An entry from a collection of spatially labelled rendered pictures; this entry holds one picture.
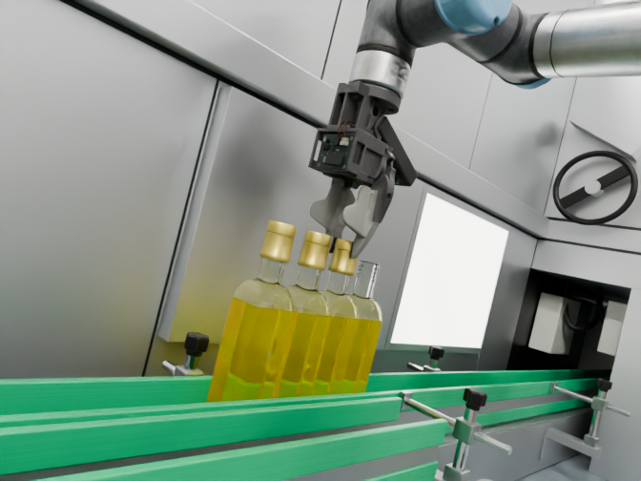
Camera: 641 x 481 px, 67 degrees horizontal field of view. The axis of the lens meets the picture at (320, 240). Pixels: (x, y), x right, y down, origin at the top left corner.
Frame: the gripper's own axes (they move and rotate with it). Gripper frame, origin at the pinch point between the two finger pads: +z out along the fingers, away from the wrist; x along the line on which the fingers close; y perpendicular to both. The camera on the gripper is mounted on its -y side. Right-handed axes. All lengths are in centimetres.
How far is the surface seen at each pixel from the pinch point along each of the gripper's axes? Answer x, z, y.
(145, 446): 6.2, 21.2, 25.8
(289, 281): -12.2, 7.2, -2.6
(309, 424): 6.2, 21.0, 5.7
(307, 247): 0.4, 1.4, 7.4
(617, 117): -2, -55, -99
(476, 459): 6, 32, -43
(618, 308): 8, -3, -110
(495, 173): -15, -28, -64
